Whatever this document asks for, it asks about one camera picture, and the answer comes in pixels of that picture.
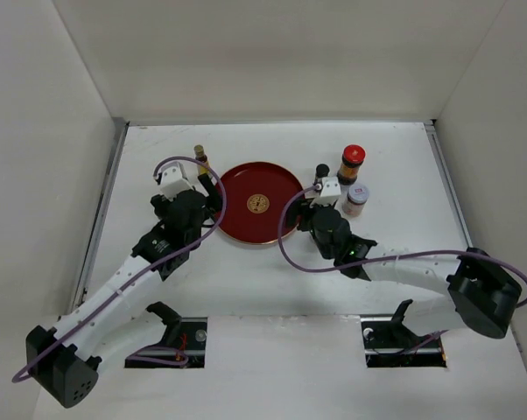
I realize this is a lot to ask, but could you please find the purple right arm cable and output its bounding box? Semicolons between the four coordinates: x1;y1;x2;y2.
279;183;527;309

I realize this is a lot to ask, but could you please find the black-cap spice bottle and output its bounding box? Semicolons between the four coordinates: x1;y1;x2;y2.
313;164;330;185

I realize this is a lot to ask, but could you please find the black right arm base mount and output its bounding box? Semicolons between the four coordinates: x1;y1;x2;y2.
361;299;446;368

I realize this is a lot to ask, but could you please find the red-lid dark sauce jar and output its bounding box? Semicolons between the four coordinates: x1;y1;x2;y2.
337;144;366;186

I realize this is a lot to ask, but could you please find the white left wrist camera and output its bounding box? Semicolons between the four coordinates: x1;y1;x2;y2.
155;161;193;201

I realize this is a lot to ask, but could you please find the small yellow-label brown bottle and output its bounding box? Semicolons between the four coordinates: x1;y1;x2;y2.
193;144;212;178

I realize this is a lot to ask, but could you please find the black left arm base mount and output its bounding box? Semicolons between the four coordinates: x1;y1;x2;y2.
124;302;208;369

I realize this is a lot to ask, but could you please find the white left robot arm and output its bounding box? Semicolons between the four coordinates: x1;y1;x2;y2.
13;171;228;409

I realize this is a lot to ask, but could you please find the white-lid chili paste jar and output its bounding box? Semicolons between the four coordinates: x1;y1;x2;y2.
341;182;369;217

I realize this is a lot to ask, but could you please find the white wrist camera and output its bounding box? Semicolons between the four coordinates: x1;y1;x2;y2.
312;177;341;207
155;161;193;201

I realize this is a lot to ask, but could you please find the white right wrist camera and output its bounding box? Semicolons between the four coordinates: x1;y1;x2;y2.
312;177;341;207

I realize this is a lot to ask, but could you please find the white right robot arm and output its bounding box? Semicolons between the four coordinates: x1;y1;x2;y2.
298;206;522;347

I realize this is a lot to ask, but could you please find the round red lacquer tray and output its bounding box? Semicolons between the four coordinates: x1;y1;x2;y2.
220;162;303;245

